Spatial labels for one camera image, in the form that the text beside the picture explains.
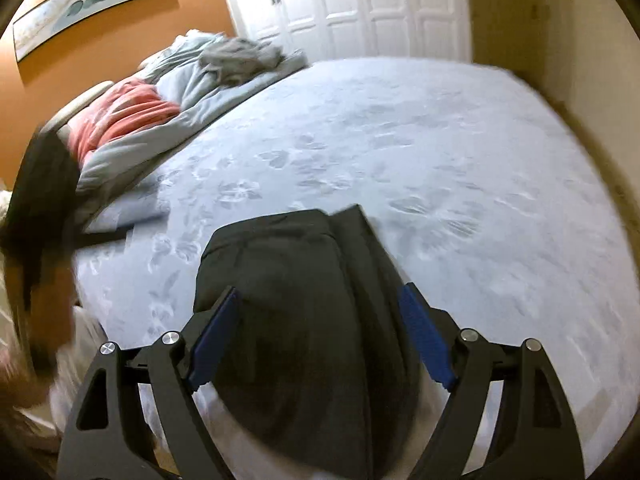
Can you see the orange-pink striped blanket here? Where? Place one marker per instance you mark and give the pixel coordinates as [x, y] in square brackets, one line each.
[130, 106]

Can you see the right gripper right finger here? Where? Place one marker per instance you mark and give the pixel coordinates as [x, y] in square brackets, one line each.
[535, 435]

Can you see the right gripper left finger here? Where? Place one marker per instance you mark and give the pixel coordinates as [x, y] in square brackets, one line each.
[135, 416]

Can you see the grey crumpled garment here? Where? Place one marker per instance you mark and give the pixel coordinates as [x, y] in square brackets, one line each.
[234, 61]

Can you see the person with dark hair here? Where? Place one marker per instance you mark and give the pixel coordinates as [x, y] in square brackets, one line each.
[55, 340]

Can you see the black pants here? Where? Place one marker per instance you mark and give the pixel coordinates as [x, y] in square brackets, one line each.
[320, 369]

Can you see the light grey-blue duvet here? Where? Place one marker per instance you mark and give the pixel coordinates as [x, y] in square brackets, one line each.
[175, 72]

